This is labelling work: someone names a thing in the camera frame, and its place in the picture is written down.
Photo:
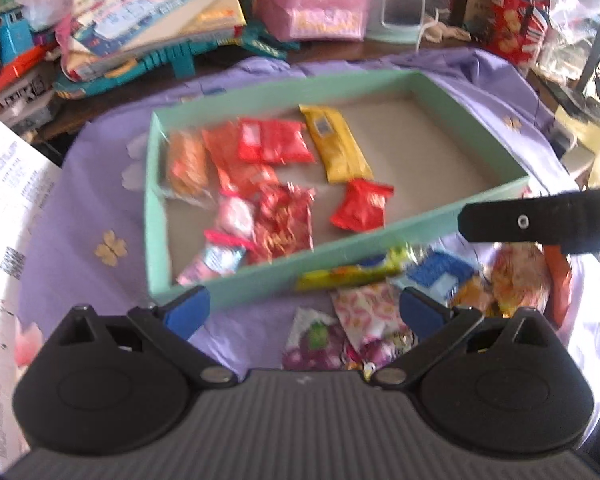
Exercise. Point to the mint green appliance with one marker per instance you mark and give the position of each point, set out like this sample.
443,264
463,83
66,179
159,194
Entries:
400,10

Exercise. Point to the orange chip bag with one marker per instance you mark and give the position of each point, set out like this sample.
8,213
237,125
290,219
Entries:
559,285

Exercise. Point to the grey printed box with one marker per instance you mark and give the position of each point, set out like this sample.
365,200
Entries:
25,95

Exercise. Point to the purple grape candy packet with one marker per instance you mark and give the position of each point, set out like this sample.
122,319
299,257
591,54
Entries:
315,342

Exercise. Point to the purple floral blanket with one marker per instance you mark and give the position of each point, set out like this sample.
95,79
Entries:
100,185

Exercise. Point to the orange cake packet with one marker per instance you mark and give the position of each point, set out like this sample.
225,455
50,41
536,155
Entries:
187,165

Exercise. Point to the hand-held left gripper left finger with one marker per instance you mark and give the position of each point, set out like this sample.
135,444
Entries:
187,310

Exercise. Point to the blue snack packet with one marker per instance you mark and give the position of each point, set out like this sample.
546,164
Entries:
440,275

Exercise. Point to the orange yellow snack bag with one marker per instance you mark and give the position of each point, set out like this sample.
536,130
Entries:
517,280

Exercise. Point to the white instruction sheet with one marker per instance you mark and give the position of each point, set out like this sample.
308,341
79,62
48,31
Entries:
5,210

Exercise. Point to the long orange snack packet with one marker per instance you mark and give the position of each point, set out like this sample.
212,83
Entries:
235,170

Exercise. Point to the yellow snack packet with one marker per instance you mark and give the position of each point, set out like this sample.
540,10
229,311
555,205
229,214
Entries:
337,145

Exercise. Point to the children's picture book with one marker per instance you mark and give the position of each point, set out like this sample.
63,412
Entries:
150,10

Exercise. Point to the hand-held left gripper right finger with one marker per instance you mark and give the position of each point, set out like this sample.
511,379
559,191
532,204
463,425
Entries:
420,312

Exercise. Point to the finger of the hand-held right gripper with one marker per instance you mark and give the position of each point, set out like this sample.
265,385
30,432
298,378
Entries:
545,222

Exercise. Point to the teal toy track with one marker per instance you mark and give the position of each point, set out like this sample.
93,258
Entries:
180,57

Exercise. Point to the pink candy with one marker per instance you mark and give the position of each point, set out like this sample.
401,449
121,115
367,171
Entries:
236,214

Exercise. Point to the small red snack packet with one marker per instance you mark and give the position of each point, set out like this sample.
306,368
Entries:
362,205

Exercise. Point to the red cookie box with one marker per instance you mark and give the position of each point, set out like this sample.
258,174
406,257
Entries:
517,25

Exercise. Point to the dark printed box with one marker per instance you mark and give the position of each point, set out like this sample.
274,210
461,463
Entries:
472,5

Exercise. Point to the pink gift bag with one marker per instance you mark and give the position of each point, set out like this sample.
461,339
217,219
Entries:
315,0

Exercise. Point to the yellow green bar packet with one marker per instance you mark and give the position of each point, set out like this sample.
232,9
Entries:
355,270

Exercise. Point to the white pink floral packet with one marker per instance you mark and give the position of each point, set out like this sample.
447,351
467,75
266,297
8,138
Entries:
372,312

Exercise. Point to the large red snack packet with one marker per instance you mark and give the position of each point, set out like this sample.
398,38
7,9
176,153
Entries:
275,140

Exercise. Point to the mint green cardboard box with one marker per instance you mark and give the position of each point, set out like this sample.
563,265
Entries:
420,160

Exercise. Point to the red gold-print candy packet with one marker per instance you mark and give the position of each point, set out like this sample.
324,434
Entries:
285,222

